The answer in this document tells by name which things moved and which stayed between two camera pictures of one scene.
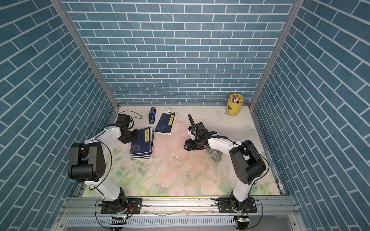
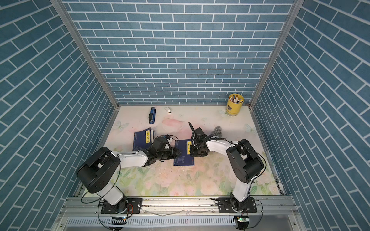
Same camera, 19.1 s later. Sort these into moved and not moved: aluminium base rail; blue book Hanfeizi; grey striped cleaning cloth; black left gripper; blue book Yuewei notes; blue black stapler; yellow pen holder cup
Moved: black left gripper; blue book Hanfeizi; grey striped cleaning cloth
Not moved: yellow pen holder cup; blue book Yuewei notes; aluminium base rail; blue black stapler
